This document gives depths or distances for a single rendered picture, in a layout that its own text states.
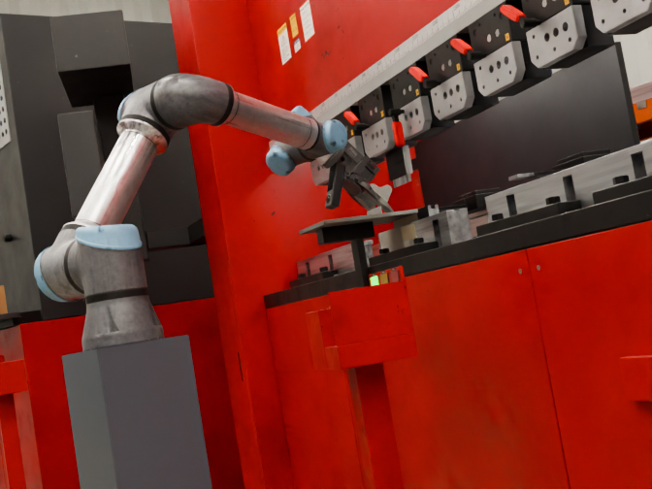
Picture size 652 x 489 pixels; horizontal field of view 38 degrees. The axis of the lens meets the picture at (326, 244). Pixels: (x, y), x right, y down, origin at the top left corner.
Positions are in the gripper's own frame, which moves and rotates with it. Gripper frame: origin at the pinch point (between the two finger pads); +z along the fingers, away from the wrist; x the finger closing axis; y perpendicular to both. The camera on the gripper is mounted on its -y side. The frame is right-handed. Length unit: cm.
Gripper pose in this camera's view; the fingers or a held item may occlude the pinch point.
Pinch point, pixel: (382, 213)
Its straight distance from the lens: 247.1
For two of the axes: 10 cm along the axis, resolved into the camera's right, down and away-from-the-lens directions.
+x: -3.7, 1.3, 9.2
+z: 7.2, 6.7, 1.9
